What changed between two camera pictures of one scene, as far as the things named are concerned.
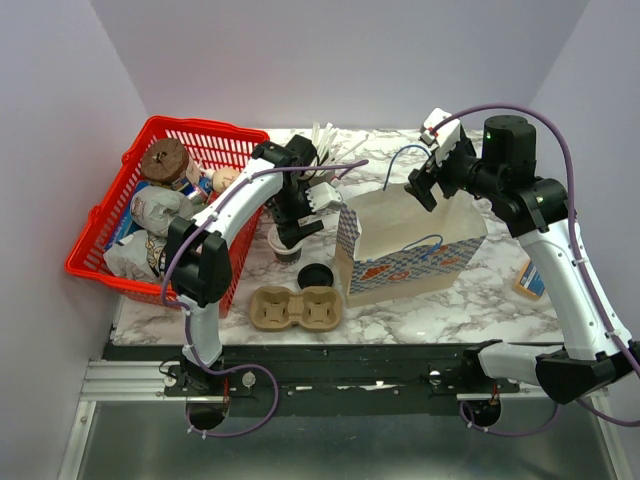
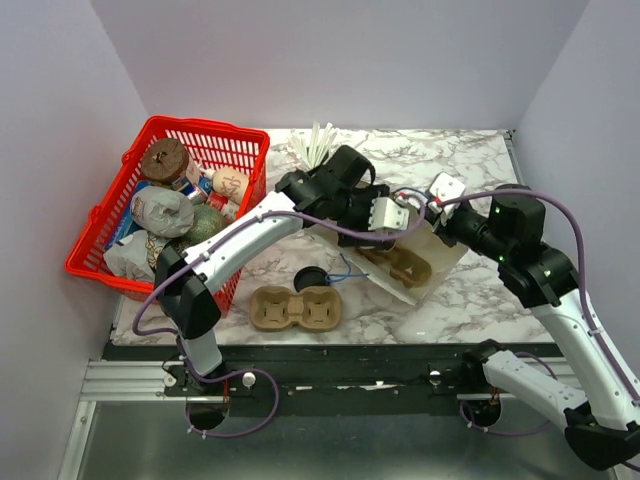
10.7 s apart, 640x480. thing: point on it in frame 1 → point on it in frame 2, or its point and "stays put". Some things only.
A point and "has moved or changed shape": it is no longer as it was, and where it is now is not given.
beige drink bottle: (223, 178) stays put
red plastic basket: (216, 145) stays put
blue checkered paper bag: (389, 243) has moved or changed shape
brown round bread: (164, 160) stays put
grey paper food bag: (152, 208) stays put
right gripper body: (458, 169) → (457, 226)
